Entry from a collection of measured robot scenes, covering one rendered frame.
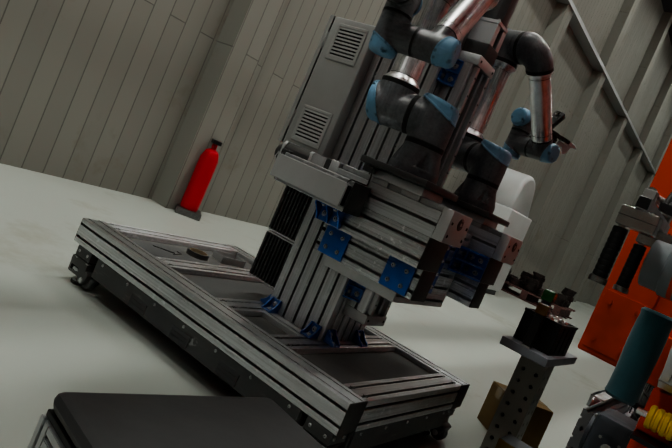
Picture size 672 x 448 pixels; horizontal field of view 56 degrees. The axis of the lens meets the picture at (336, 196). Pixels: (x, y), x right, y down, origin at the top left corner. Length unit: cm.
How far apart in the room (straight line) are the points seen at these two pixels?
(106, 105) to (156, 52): 49
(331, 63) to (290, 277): 73
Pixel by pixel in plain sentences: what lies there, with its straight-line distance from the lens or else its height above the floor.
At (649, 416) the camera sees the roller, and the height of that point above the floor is 51.
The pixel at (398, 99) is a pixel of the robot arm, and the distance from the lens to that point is 181.
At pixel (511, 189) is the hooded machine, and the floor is 137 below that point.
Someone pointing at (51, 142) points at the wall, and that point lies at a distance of 428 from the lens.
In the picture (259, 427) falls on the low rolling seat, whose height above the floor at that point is 34.
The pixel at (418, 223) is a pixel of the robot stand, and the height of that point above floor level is 70.
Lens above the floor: 76
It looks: 2 degrees down
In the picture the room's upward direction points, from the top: 23 degrees clockwise
